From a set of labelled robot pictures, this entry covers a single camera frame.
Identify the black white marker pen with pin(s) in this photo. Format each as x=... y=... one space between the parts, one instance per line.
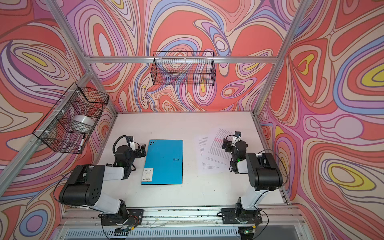
x=81 y=146

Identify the teal file folder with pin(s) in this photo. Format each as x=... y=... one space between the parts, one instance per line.
x=164 y=163

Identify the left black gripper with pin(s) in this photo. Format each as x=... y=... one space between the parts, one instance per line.
x=140 y=150

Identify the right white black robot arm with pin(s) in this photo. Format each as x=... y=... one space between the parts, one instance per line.
x=264 y=177

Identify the white ventilation grille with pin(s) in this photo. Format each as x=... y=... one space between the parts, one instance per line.
x=151 y=234

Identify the aluminium front rail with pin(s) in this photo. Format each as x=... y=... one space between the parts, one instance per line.
x=186 y=216

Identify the silver tape roll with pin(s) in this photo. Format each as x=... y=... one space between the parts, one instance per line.
x=81 y=124

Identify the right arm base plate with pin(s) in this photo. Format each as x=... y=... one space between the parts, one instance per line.
x=235 y=216

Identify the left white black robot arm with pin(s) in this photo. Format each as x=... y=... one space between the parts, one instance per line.
x=84 y=186

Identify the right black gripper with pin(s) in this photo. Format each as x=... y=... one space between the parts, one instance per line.
x=226 y=144

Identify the black wire basket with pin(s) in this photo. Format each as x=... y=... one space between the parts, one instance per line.
x=183 y=68
x=76 y=100

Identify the back black wire basket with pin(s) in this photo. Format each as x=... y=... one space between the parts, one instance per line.
x=183 y=68

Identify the left black wire basket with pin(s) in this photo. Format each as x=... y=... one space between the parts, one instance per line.
x=76 y=100

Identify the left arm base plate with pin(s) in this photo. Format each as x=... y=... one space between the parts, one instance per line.
x=130 y=218

